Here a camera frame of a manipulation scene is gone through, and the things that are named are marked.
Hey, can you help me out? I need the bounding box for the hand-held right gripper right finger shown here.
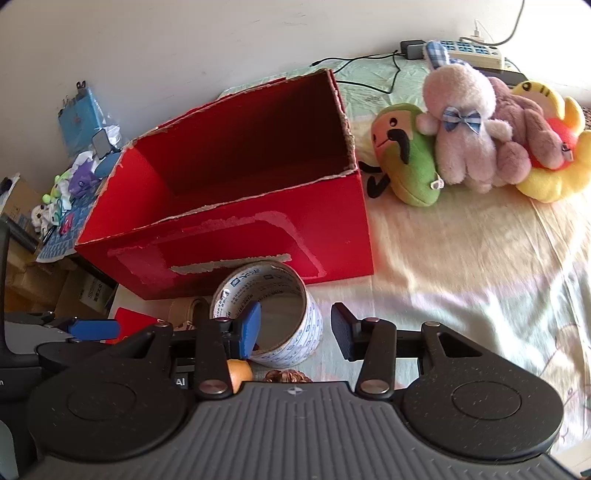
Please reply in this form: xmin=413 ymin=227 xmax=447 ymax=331
xmin=331 ymin=302 xmax=497 ymax=400

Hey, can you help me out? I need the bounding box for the beige power strip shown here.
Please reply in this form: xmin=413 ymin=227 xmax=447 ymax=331
xmin=436 ymin=39 xmax=504 ymax=70

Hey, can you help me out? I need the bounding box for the grey cable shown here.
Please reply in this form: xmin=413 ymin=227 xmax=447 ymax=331
xmin=485 ymin=0 xmax=528 ymax=47

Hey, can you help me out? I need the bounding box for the black charger adapter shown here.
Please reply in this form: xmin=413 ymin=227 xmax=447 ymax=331
xmin=400 ymin=40 xmax=428 ymax=61

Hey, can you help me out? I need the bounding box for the blue oval case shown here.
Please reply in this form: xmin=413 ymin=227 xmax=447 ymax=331
xmin=95 ymin=152 xmax=122 ymax=178

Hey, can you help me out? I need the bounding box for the orange gourd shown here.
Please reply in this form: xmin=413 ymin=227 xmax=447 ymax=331
xmin=226 ymin=359 xmax=254 ymax=394

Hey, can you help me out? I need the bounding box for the black cable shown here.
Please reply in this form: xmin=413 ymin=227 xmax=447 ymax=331
xmin=310 ymin=50 xmax=408 ymax=95

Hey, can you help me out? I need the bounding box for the blue bag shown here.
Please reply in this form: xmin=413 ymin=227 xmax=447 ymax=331
xmin=58 ymin=80 xmax=114 ymax=153

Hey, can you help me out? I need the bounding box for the mauve plush toy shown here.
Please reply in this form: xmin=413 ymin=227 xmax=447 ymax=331
xmin=489 ymin=76 xmax=566 ymax=188

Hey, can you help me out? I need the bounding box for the dark smartphone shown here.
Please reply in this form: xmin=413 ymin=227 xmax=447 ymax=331
xmin=475 ymin=65 xmax=528 ymax=86

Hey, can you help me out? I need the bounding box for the green plush toy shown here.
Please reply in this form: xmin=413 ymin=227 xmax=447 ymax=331
xmin=359 ymin=104 xmax=444 ymax=207

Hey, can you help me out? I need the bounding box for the red cardboard box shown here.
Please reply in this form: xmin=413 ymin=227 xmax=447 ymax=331
xmin=74 ymin=68 xmax=375 ymax=301

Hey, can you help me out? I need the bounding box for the pink rabbit plush toy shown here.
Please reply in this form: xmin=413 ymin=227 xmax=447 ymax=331
xmin=418 ymin=41 xmax=513 ymax=193

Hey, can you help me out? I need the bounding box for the yellow plush toy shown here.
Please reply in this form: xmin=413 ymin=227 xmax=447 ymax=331
xmin=510 ymin=79 xmax=587 ymax=204

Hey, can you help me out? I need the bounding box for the printed packing tape roll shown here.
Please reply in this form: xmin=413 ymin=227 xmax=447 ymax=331
xmin=210 ymin=261 xmax=323 ymax=369

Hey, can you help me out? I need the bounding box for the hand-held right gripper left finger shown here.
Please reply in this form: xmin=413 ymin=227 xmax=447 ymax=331
xmin=99 ymin=302 xmax=262 ymax=401

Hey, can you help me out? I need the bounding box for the brown pine cone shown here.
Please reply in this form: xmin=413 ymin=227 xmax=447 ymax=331
xmin=264 ymin=368 xmax=315 ymax=384

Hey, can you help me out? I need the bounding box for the small red box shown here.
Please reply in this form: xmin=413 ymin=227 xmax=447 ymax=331
xmin=113 ymin=308 xmax=158 ymax=343

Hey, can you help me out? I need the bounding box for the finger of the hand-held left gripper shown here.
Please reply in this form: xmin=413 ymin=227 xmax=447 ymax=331
xmin=2 ymin=311 xmax=122 ymax=343

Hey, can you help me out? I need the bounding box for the green toy figure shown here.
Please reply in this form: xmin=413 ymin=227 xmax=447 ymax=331
xmin=42 ymin=171 xmax=71 ymax=205

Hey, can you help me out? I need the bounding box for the beige cord bundle red ribbon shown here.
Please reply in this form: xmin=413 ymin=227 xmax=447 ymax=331
xmin=168 ymin=296 xmax=213 ymax=330

